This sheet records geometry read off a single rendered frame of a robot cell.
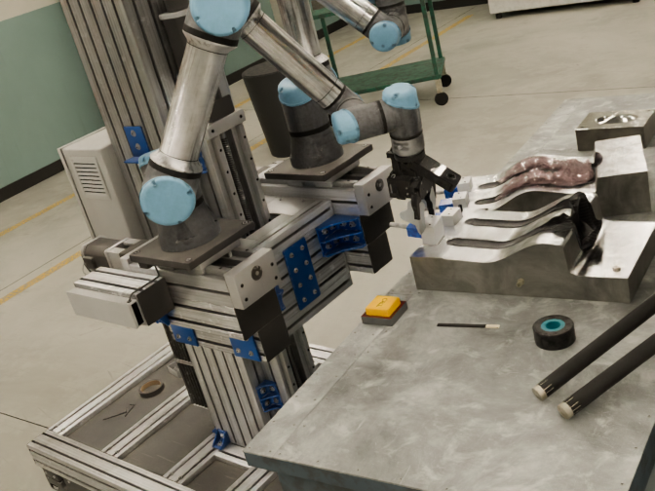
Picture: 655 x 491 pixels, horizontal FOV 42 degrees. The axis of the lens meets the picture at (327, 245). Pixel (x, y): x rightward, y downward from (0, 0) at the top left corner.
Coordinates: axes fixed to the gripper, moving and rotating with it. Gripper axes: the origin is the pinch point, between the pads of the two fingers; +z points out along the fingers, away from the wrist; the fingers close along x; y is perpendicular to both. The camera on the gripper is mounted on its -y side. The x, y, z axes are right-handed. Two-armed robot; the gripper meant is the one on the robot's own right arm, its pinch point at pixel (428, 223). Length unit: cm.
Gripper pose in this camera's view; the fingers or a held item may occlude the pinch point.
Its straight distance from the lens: 203.5
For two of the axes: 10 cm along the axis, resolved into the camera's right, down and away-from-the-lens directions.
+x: -4.8, 5.8, -6.6
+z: 1.9, 8.0, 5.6
